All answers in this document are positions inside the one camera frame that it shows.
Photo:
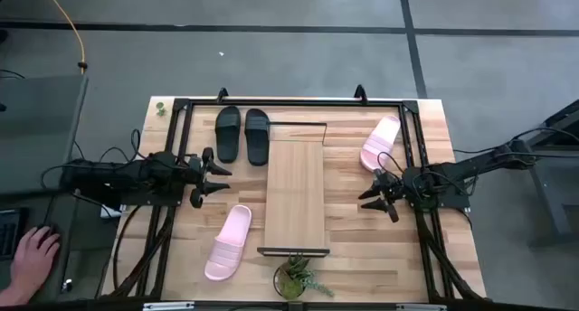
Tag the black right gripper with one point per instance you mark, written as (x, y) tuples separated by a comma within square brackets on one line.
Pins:
[(391, 189)]

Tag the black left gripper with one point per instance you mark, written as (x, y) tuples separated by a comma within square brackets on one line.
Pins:
[(195, 173)]

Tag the black slide sandal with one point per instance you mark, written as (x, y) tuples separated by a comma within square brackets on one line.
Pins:
[(257, 137), (228, 134)]

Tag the pink slide sandal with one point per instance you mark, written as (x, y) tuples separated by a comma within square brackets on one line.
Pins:
[(228, 243), (380, 144)]

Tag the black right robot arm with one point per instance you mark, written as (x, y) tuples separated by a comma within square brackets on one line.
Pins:
[(475, 166)]

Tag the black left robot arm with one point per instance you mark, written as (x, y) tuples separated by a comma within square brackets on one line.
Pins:
[(113, 175)]

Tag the person's forearm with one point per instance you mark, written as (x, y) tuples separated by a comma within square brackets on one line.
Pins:
[(11, 297)]

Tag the white power adapter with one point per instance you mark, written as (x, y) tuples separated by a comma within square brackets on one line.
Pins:
[(111, 211)]

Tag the small potted green plant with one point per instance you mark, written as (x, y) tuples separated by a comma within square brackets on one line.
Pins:
[(291, 281)]

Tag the small silver clamp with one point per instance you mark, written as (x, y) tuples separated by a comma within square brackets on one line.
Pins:
[(67, 285)]

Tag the grey desk top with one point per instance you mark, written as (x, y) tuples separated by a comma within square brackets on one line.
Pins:
[(54, 275), (36, 130)]

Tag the person's hand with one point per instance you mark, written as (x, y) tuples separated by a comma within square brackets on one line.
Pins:
[(34, 257)]

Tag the black keyboard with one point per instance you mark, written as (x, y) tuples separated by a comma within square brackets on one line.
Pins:
[(9, 234)]

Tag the wooden shelf with black frame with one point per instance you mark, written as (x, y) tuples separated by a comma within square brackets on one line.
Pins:
[(294, 189)]

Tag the silver metal bracket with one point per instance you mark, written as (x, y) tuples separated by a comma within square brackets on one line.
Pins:
[(420, 307), (167, 306)]

